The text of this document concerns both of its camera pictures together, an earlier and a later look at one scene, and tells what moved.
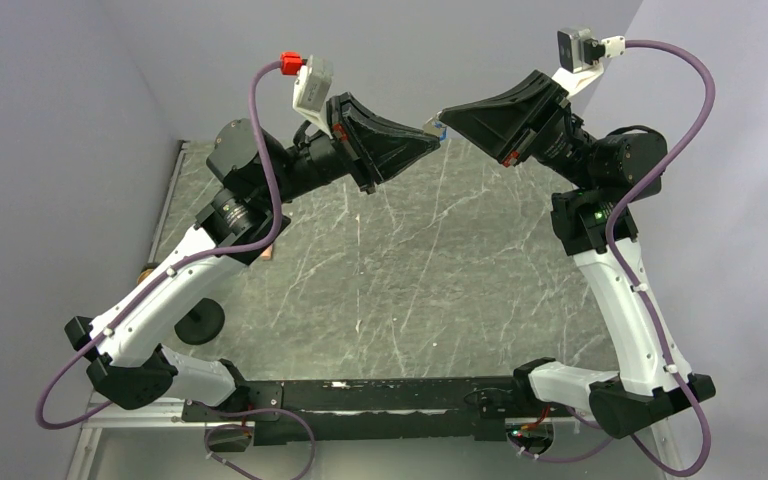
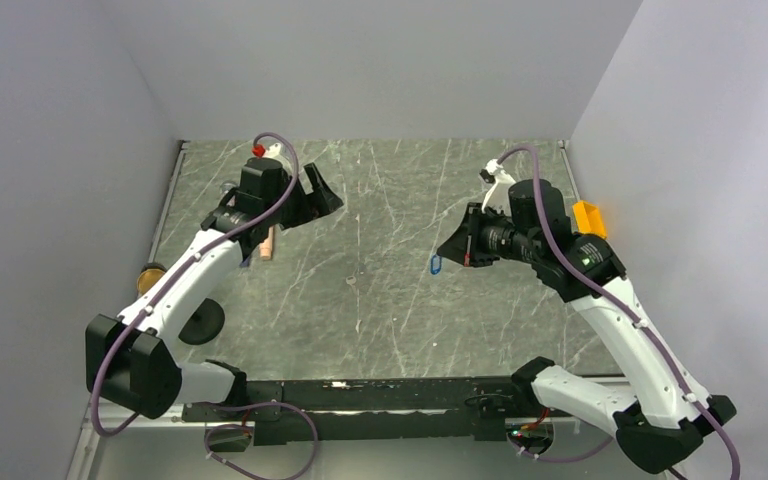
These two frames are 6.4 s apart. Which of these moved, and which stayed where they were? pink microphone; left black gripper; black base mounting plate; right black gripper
Moved: right black gripper; left black gripper
Stayed: pink microphone; black base mounting plate
